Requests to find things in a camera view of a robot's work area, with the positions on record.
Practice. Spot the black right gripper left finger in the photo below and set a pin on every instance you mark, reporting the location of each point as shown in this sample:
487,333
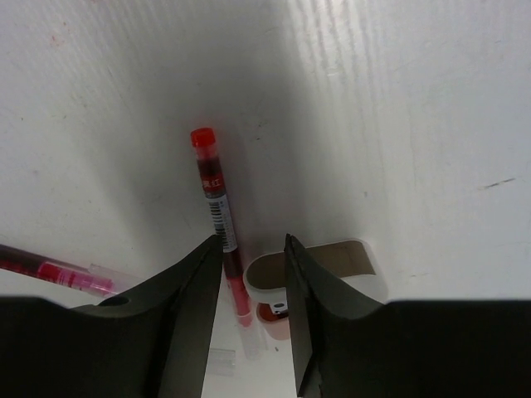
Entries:
168,358

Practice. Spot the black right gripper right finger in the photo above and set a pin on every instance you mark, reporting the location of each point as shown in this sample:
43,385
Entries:
334,352

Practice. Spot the red gel pen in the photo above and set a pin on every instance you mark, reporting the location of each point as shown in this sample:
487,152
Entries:
213,185

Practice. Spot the pink white eraser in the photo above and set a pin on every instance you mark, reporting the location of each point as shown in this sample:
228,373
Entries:
344,264

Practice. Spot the magenta gel pen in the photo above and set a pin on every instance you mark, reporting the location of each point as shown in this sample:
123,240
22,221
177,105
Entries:
95,280

